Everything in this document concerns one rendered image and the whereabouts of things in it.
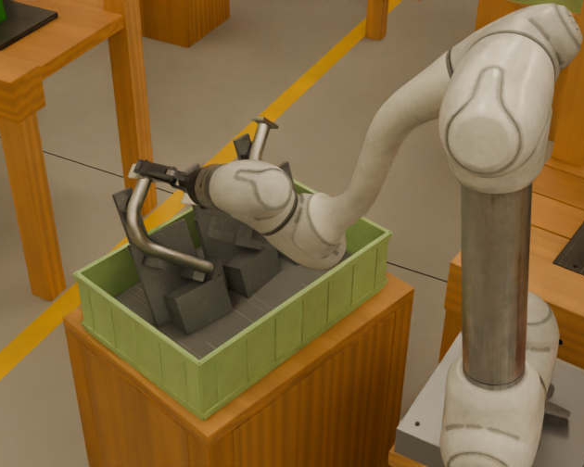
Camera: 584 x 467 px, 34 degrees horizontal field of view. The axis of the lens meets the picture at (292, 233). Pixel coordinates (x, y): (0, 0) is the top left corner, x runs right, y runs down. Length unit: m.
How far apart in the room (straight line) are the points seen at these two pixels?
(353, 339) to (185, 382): 0.46
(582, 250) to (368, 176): 0.90
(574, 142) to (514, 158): 1.49
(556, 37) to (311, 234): 0.60
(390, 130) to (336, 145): 2.86
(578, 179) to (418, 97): 1.26
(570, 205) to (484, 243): 1.22
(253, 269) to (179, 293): 0.20
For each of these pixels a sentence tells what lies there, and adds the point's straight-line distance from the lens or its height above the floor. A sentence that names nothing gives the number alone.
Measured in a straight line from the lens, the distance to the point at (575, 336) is 2.28.
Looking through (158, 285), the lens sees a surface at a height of 0.93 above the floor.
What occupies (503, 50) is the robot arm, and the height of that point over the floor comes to 1.75.
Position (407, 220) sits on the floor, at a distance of 3.96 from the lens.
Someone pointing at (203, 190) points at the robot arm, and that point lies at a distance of 1.80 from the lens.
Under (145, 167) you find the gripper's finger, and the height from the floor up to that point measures 1.29.
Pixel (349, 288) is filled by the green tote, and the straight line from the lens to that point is 2.25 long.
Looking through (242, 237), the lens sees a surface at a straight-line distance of 2.26.
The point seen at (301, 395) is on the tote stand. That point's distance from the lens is 2.23.
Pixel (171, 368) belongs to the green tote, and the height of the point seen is 0.89.
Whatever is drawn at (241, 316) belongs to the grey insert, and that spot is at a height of 0.85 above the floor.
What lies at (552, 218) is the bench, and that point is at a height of 0.88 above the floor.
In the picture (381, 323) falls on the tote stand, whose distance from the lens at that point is 2.35.
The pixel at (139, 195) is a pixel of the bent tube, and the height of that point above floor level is 1.15.
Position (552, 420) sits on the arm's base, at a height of 0.94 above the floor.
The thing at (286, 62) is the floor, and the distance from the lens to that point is 5.11.
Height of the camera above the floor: 2.33
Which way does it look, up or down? 37 degrees down
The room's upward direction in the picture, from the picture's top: 1 degrees clockwise
